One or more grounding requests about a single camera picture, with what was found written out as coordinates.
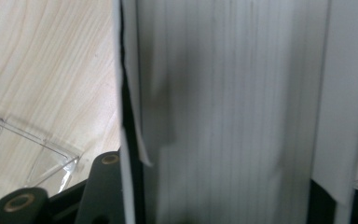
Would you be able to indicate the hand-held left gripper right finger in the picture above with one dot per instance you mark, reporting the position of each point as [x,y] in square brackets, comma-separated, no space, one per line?
[320,205]

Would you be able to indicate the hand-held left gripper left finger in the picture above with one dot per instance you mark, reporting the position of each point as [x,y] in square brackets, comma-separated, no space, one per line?
[133,155]

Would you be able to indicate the clear acrylic divider rack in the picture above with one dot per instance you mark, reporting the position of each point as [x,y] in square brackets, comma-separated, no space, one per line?
[34,155]

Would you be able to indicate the white book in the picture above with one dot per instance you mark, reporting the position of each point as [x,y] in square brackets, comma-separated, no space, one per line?
[230,109]

